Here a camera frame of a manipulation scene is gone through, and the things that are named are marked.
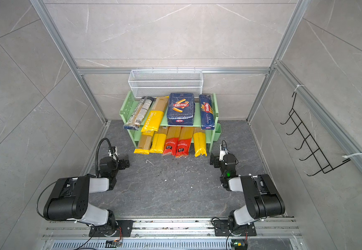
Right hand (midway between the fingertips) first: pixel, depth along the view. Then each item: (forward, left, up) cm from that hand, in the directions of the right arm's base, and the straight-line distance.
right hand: (221, 152), depth 93 cm
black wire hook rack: (-4, -33, +24) cm, 41 cm away
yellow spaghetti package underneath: (+2, +46, +9) cm, 47 cm away
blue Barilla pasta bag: (+10, +24, +26) cm, 37 cm away
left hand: (0, +62, 0) cm, 62 cm away
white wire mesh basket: (+39, +37, +24) cm, 60 cm away
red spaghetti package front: (+9, +21, +8) cm, 25 cm away
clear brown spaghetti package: (+10, +47, +24) cm, 54 cm away
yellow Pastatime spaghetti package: (+10, +38, +23) cm, 46 cm away
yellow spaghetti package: (+3, +14, +9) cm, 17 cm away
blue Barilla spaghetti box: (+6, +10, +24) cm, 27 cm away
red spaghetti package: (+1, +30, +11) cm, 32 cm away
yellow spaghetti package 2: (+4, +38, +8) cm, 39 cm away
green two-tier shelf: (+4, +7, +12) cm, 15 cm away
